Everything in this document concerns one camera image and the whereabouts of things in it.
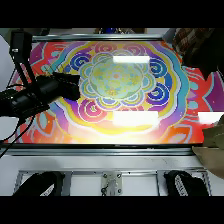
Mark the silver frame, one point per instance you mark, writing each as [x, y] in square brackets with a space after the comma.
[110, 160]

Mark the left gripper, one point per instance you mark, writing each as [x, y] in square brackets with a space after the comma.
[60, 86]

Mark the tan garment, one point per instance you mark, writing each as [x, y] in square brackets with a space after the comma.
[211, 163]

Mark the checked shirt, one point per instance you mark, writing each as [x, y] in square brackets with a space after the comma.
[188, 40]

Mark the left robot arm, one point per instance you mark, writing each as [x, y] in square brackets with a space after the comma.
[20, 100]

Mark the black garment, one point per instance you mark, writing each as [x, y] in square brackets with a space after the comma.
[210, 53]

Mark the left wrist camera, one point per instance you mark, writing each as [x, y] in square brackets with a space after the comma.
[20, 41]

